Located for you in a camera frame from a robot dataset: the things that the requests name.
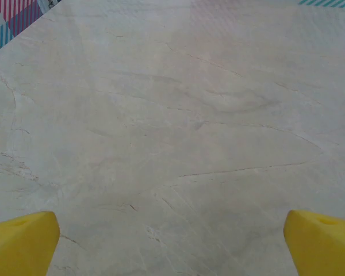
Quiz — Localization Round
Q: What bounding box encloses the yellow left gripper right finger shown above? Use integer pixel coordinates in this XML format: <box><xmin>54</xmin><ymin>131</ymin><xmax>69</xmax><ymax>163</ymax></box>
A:
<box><xmin>283</xmin><ymin>209</ymin><xmax>345</xmax><ymax>276</ymax></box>

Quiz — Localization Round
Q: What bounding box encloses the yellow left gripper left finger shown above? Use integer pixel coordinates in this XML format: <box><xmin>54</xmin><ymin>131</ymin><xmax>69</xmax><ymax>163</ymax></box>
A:
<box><xmin>0</xmin><ymin>210</ymin><xmax>60</xmax><ymax>276</ymax></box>

